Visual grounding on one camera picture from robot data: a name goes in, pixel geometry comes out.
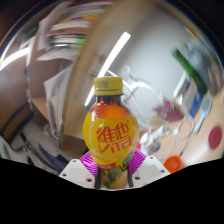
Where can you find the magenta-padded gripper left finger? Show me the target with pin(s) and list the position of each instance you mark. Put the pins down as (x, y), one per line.
(73, 171)

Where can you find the light blue hairbrush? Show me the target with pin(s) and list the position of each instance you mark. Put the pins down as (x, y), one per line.
(205, 108)

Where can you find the white bottle with blue label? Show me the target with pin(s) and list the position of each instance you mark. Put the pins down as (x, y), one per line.
(151, 144)

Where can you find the under-shelf light bar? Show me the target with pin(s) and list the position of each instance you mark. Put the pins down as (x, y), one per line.
(108, 66)

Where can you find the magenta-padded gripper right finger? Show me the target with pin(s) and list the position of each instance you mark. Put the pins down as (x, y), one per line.
(151, 170)

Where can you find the flat round red coaster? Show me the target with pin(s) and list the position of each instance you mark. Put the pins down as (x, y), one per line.
(215, 137)

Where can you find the purple pouch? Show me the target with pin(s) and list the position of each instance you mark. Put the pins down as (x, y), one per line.
(168, 112)

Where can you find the yellow-labelled tea drink bottle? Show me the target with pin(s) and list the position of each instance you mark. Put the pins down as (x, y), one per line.
(110, 133)

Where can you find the orange plastic cup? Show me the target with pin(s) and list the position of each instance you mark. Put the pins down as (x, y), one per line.
(172, 164)

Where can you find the ceiling light tube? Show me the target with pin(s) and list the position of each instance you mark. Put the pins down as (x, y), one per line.
(13, 57)

